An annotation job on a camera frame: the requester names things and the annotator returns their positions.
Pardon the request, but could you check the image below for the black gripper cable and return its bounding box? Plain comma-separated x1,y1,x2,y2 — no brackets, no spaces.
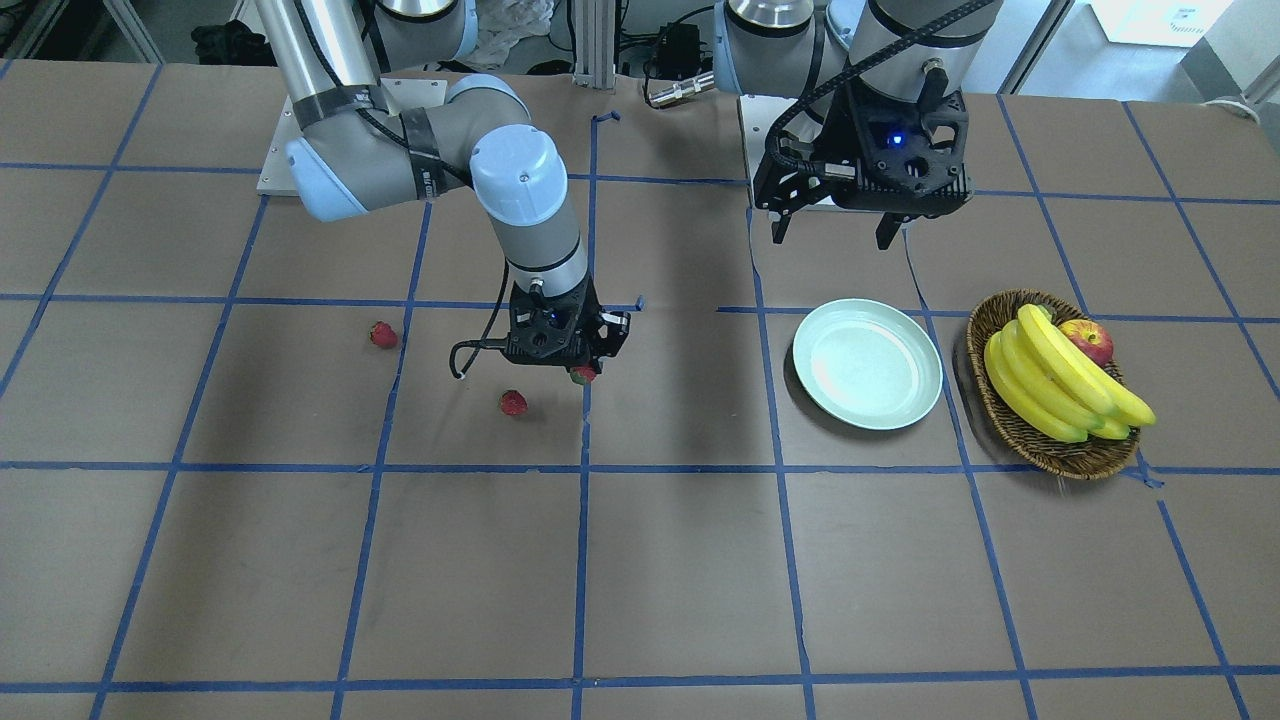
449,263,515,380

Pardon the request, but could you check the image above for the red strawberry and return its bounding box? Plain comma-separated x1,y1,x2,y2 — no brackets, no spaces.
570,366,598,387
499,389,529,416
367,322,401,350

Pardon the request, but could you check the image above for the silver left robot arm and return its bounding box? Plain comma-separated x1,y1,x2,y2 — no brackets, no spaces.
713,1,1001,249

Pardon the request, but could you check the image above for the yellow banana bunch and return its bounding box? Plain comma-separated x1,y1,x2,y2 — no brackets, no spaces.
984,304,1157,443

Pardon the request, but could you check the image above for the red apple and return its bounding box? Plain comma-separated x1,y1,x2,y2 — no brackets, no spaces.
1059,318,1114,368

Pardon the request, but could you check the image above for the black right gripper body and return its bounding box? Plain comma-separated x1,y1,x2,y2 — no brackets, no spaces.
503,278,602,369

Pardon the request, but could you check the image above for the light green plate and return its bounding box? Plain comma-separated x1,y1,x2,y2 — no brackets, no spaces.
791,299,943,430

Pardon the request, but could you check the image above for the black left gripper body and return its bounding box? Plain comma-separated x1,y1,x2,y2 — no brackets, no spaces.
751,79,974,213

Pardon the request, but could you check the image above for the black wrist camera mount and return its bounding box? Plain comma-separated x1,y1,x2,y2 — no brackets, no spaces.
591,310,631,357

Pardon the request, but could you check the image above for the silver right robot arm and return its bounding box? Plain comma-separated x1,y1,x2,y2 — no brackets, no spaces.
257,1,630,372

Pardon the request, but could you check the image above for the aluminium frame post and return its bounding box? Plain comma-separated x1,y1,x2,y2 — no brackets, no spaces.
566,0,620,94

